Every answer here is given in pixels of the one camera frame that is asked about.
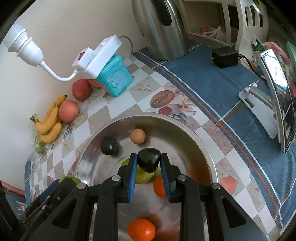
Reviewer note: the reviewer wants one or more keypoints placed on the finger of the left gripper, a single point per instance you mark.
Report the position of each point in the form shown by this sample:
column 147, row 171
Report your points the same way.
column 40, row 199

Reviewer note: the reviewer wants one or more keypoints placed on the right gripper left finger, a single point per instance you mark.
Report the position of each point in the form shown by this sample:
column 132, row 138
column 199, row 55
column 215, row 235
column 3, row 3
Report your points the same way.
column 81, row 212

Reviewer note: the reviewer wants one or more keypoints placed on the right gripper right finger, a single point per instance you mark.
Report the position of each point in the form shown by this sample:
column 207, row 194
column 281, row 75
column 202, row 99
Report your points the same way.
column 225, row 218

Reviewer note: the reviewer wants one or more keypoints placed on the dark plum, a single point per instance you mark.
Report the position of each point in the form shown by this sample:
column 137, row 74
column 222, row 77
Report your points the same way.
column 109, row 146
column 148, row 159

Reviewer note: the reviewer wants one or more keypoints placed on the bag of green fruits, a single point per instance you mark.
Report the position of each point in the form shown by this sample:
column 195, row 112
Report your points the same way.
column 38, row 145

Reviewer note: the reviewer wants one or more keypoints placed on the blue table cloth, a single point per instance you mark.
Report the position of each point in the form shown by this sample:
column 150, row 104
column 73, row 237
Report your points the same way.
column 215, row 91

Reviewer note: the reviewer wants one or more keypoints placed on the dark plum in tray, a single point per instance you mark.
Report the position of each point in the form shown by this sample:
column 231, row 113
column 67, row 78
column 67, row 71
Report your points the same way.
column 109, row 146

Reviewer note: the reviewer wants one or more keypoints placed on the yellow banana bunch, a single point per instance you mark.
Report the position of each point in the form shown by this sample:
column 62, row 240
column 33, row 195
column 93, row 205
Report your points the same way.
column 50, row 127

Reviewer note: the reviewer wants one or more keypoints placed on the small tan longan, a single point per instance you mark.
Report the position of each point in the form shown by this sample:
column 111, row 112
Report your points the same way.
column 138, row 136

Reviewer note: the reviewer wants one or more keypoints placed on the pink red apple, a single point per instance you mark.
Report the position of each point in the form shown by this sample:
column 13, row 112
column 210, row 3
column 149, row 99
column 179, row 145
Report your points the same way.
column 68, row 110

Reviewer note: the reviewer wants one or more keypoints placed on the phone on silver stand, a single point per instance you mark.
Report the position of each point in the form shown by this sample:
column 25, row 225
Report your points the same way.
column 275, row 112

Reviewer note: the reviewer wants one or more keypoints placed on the dark red apple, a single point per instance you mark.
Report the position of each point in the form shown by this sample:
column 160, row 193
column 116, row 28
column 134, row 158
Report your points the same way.
column 81, row 89

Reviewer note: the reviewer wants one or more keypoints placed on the red orange apple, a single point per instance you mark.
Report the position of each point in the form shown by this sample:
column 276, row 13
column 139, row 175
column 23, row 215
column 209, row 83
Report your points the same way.
column 93, row 83

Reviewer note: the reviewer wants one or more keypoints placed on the checkered vinyl tablecloth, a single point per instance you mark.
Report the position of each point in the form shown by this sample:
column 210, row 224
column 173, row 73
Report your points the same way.
column 152, row 97

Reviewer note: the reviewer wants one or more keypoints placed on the teal plastic box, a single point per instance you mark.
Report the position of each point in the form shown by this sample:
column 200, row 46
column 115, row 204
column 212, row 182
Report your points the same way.
column 114, row 77

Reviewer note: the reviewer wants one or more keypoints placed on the black power adapter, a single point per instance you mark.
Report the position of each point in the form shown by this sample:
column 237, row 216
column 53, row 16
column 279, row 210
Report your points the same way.
column 225, row 57

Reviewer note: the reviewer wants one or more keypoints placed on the steel thermos jug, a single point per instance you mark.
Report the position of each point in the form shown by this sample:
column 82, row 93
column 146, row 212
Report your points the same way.
column 161, row 25

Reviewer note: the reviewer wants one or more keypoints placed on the white plastic rack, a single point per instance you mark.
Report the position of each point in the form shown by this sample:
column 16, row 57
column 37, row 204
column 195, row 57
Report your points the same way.
column 242, row 21

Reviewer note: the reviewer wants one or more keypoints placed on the white switch lamp socket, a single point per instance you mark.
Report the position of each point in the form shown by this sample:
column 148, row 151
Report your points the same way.
column 88, row 62

